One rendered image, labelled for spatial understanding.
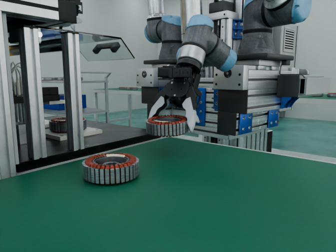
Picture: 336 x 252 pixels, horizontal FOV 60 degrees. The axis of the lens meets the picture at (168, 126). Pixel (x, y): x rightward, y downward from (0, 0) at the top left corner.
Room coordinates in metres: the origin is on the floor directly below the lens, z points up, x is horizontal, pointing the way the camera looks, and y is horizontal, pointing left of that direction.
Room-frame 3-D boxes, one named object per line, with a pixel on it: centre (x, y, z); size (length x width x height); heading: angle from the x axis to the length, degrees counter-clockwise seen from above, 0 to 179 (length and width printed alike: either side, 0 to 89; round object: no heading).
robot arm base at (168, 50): (1.60, -0.02, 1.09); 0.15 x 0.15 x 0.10
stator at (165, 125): (0.75, 0.00, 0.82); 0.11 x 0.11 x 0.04
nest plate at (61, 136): (0.91, 0.32, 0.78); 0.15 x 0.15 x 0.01; 51
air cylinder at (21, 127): (0.80, 0.41, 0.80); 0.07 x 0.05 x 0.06; 51
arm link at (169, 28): (1.60, -0.02, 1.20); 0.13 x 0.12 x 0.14; 36
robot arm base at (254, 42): (1.24, -0.37, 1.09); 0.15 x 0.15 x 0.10
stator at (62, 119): (0.91, 0.32, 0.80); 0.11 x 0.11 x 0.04
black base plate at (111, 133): (0.98, 0.42, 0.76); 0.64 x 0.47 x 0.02; 51
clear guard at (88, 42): (0.89, 0.30, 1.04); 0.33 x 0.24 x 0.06; 141
